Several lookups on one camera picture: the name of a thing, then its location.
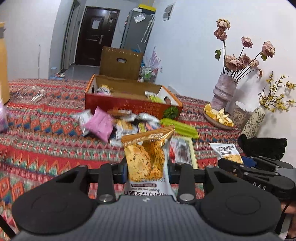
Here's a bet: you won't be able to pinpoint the white oat snack packet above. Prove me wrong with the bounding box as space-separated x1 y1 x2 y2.
210 143 243 164

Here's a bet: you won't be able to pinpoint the orange oat crisp snack packet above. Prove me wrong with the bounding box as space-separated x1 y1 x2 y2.
121 125 177 200

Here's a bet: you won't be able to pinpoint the pink snack packet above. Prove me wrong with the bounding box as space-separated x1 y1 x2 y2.
83 107 114 143

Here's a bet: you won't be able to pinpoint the white silver snack packet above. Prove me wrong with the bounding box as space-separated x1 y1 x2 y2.
72 109 93 136

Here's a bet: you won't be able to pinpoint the person's right hand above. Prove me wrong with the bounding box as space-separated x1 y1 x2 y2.
280 202 296 240

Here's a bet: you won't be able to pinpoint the speckled white bottle vase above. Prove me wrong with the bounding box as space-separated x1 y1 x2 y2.
241 105 265 138

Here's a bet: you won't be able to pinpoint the green snack packet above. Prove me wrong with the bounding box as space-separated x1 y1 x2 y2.
160 118 199 139

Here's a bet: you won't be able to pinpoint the glass jar of seeds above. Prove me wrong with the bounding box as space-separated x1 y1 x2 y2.
230 101 252 130

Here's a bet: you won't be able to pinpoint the colourful snack packet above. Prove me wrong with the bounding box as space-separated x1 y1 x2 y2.
137 121 161 133

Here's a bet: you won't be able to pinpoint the plate of orange chips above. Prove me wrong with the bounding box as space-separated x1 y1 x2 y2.
204 104 234 130

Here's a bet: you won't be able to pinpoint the yellow flower branch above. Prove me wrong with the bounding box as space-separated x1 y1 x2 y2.
258 72 295 113

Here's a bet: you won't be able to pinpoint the patterned red tablecloth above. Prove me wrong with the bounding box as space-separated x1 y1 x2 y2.
0 78 246 241

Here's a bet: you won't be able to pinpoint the red orange cardboard box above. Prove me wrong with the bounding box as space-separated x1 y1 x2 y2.
85 75 183 120

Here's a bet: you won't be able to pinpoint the purple ceramic vase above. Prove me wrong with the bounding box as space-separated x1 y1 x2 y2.
210 73 238 110

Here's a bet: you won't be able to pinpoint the dried pink roses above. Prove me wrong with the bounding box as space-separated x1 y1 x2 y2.
214 19 275 82

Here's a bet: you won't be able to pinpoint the brown cardboard box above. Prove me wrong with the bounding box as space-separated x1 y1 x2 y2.
99 46 144 80

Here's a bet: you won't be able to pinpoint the purple tissue pack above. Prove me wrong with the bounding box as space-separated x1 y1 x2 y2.
0 100 8 133

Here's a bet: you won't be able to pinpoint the yellow thermos jug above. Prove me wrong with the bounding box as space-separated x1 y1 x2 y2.
0 22 11 104

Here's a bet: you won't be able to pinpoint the dark entrance door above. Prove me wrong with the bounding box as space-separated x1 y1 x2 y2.
74 6 120 66

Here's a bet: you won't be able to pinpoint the grey refrigerator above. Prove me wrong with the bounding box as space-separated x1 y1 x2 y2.
120 8 155 53

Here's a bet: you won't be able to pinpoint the white cable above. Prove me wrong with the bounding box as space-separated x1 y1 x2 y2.
14 85 46 103

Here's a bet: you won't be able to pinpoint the wall electrical panel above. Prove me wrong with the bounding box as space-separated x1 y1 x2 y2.
163 3 175 21

